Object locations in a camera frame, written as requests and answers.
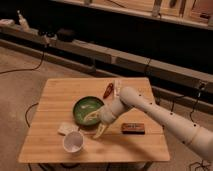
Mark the dark red rectangular box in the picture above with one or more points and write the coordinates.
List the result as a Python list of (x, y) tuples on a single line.
[(133, 128)]

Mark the white spray bottle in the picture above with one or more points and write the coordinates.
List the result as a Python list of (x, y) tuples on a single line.
[(23, 22)]

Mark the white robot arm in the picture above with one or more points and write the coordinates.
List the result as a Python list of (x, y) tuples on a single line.
[(194, 136)]

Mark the white ceramic cup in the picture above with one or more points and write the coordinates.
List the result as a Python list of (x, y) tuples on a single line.
[(73, 142)]

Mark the white tube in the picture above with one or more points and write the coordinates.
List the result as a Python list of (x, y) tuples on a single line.
[(117, 87)]

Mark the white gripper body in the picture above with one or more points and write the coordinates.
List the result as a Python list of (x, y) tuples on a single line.
[(105, 115)]

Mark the green ceramic bowl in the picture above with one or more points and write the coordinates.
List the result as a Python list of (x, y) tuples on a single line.
[(83, 107)]

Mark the black power adapter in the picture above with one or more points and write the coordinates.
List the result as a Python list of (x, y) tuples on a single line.
[(65, 35)]

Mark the wooden table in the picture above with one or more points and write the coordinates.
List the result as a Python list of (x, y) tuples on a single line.
[(43, 143)]

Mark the red pepper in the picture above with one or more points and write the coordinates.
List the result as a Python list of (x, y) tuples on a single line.
[(108, 90)]

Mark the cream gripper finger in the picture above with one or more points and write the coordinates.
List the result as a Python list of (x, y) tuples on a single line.
[(91, 116), (100, 131)]

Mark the white square sponge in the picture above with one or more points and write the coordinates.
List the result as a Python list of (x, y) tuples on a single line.
[(66, 128)]

